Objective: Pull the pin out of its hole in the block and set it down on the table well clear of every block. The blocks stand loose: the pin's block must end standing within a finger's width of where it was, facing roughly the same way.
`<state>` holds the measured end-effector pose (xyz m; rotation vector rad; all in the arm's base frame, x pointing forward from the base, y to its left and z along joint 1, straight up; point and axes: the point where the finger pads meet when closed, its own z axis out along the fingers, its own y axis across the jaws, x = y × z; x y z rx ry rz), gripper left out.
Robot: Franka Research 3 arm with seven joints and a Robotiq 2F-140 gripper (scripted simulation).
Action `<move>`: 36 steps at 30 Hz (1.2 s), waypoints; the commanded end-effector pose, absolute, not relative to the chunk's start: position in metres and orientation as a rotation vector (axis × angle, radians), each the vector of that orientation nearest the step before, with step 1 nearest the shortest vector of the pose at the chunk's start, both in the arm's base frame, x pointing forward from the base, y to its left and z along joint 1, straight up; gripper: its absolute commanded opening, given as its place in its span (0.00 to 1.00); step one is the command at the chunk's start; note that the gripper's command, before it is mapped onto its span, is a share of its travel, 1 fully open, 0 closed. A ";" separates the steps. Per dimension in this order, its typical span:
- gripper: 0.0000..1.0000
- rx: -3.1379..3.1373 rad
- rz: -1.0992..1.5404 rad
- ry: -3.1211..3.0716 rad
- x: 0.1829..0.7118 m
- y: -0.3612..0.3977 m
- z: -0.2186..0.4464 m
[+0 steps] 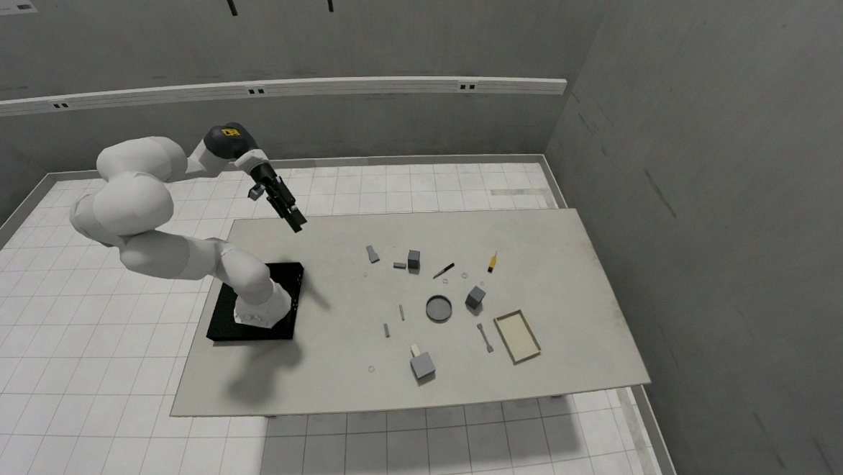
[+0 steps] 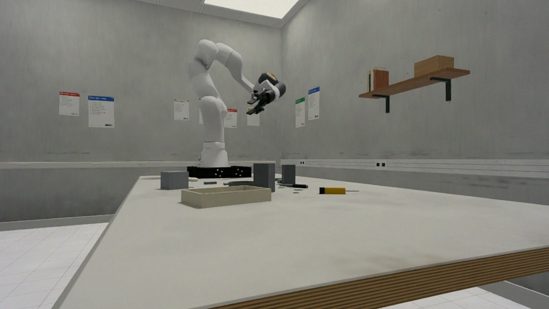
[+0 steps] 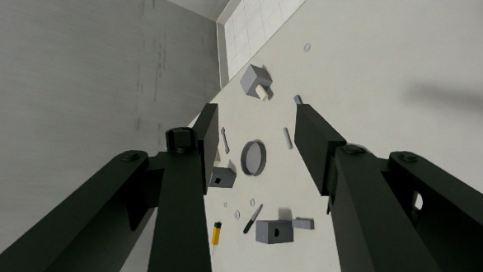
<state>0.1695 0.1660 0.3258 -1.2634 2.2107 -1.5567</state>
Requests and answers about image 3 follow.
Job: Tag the beige shallow open tray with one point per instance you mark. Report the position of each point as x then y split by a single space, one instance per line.
217 159

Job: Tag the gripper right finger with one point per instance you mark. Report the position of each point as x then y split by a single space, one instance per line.
371 227

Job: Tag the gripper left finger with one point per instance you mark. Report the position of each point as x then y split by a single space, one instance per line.
96 227

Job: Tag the yellow pin with black cap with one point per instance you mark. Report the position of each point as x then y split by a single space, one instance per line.
216 232

